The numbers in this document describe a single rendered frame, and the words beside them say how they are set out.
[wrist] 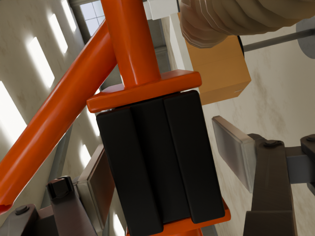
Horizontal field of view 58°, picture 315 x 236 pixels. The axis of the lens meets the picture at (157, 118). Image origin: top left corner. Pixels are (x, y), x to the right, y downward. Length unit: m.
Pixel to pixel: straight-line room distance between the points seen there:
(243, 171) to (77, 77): 0.11
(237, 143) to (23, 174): 0.13
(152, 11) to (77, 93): 8.03
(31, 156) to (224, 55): 1.84
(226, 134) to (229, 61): 1.80
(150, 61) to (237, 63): 1.83
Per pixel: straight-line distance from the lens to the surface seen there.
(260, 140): 0.17
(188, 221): 0.17
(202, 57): 1.96
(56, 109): 0.18
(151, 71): 0.15
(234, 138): 0.16
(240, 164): 0.16
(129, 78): 0.15
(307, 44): 2.52
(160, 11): 8.22
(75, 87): 0.18
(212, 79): 1.91
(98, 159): 0.18
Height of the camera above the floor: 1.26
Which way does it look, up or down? level
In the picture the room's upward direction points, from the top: 104 degrees counter-clockwise
